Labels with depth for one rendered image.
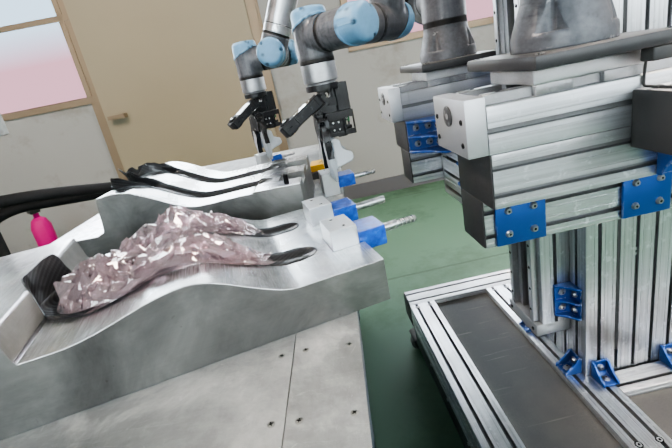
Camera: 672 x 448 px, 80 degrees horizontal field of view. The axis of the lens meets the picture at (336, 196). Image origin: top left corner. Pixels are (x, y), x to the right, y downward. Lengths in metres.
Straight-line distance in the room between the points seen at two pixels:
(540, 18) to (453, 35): 0.47
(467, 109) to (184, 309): 0.46
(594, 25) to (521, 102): 0.14
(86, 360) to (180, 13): 2.96
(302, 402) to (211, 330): 0.13
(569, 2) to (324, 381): 0.59
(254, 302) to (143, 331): 0.11
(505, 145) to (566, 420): 0.73
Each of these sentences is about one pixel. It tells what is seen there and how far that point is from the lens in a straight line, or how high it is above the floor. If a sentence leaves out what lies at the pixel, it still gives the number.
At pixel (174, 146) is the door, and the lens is 3.34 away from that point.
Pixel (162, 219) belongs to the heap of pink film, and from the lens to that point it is 0.61.
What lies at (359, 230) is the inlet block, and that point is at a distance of 0.52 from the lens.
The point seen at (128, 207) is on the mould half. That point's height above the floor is 0.90.
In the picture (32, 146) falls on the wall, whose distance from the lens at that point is 3.82.
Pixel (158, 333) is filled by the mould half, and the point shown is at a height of 0.86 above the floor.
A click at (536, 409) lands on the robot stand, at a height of 0.21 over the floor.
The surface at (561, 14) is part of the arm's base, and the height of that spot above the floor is 1.08.
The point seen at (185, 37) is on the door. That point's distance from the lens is 3.27.
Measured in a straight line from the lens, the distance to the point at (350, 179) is 0.92.
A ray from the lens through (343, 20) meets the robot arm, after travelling 0.79.
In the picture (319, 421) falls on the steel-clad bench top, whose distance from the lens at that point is 0.38.
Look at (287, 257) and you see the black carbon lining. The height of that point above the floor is 0.85.
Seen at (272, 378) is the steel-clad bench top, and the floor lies 0.80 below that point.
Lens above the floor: 1.07
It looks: 18 degrees down
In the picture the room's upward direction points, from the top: 11 degrees counter-clockwise
